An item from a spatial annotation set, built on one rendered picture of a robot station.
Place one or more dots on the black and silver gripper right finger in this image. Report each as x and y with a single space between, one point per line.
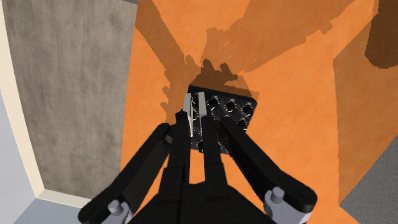
285 199

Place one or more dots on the black knob box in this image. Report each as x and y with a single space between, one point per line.
222 104

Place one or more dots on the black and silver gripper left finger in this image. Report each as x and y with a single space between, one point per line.
118 203

